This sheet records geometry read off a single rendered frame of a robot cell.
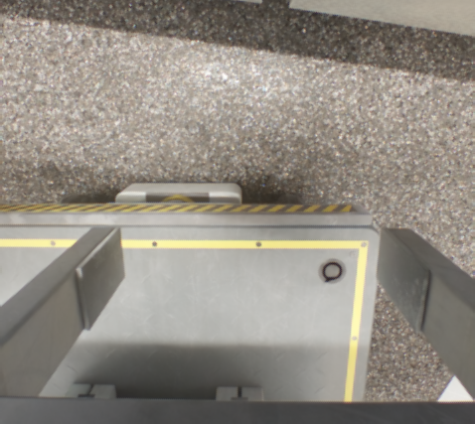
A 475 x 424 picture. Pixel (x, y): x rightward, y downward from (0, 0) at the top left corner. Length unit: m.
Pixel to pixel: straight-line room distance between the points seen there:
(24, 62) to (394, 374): 1.26
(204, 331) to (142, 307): 0.11
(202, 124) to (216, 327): 0.45
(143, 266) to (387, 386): 0.86
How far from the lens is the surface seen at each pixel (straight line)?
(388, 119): 0.87
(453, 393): 1.30
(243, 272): 0.55
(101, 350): 0.68
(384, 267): 0.17
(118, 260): 0.17
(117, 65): 0.85
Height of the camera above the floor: 0.80
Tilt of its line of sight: 75 degrees down
